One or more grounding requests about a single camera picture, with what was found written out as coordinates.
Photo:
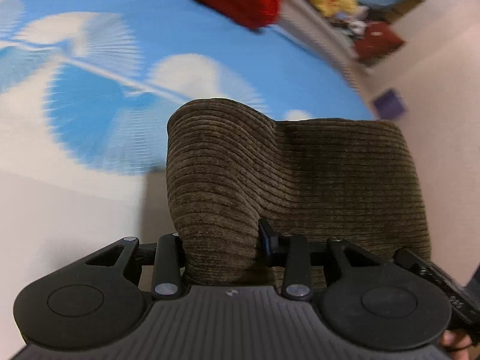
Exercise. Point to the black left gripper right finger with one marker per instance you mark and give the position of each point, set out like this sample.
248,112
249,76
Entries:
292,253

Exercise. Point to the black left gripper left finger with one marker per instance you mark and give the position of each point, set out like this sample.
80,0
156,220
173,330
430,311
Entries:
169,260

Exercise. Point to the brown corduroy pants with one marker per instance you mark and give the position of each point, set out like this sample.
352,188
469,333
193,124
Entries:
229,166

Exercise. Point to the person's hand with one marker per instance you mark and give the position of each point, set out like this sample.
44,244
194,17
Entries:
457,344

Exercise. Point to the purple box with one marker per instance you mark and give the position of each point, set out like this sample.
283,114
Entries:
389,105

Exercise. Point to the blue white patterned bedsheet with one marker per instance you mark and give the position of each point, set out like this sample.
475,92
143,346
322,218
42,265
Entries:
87,88

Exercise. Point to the dark red cushion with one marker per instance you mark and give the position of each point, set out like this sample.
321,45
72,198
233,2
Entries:
378,41

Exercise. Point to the white bed frame ledge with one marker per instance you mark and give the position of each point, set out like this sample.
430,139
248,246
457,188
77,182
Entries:
307,26

